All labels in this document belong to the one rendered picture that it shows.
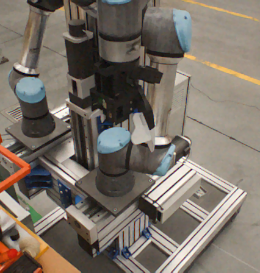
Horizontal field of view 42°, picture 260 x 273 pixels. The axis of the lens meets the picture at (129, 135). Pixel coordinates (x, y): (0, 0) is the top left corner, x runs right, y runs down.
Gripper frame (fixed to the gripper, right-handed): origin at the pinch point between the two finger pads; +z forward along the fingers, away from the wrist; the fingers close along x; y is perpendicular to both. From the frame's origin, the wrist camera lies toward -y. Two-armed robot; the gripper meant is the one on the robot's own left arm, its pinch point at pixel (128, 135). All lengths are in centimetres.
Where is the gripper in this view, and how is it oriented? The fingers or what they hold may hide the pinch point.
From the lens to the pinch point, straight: 76.4
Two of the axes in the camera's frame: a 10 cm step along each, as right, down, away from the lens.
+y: -6.8, 4.6, -5.7
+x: 7.3, 4.3, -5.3
